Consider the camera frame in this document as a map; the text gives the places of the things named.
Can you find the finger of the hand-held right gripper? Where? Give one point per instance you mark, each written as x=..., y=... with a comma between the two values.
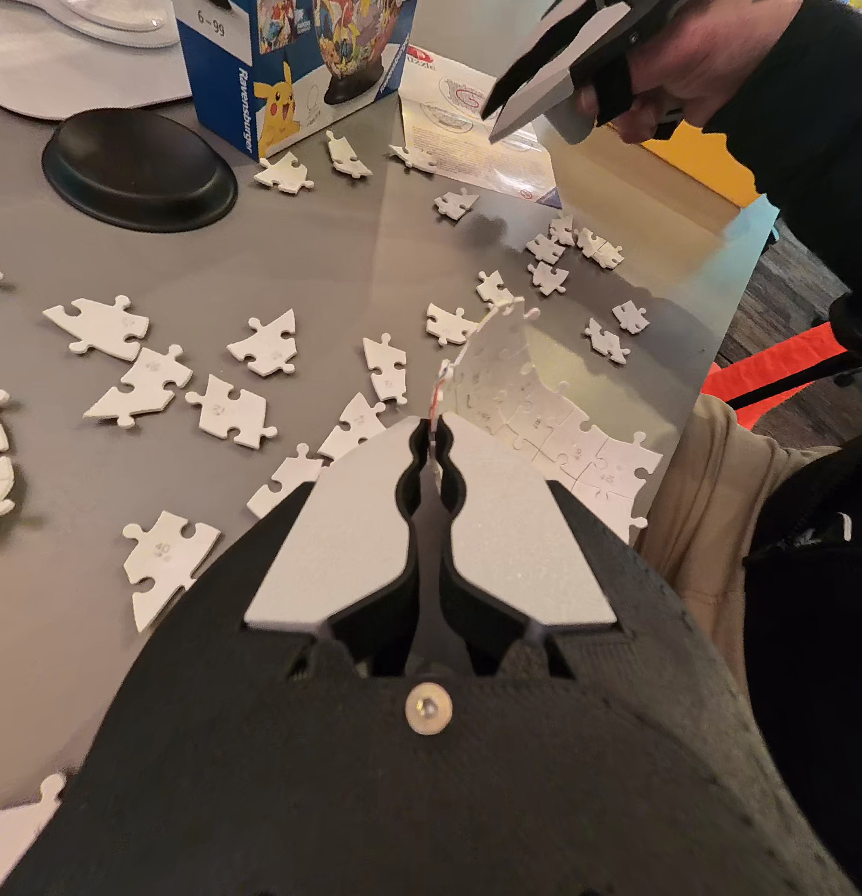
x=536, y=52
x=564, y=73

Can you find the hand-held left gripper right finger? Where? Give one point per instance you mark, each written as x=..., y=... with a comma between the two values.
x=529, y=553

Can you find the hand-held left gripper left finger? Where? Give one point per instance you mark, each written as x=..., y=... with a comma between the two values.
x=333, y=553

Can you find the partly built white puzzle ball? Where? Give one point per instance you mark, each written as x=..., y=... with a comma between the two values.
x=543, y=420

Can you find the white puzzle pieces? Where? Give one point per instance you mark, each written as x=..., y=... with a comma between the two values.
x=228, y=406

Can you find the person's right forearm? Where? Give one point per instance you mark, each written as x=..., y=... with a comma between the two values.
x=823, y=126

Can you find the colourful cardboard puzzle box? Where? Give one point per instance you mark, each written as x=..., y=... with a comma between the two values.
x=228, y=70

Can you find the person's right hand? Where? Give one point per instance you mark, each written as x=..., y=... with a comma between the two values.
x=718, y=49

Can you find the white printed instruction sheet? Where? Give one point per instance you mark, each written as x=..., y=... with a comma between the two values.
x=473, y=140

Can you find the orange reflective vest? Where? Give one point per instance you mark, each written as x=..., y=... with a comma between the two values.
x=788, y=364

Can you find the black round stand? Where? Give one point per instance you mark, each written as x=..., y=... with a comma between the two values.
x=137, y=175

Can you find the white rounded flat pad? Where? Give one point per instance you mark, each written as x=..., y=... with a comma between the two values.
x=53, y=70

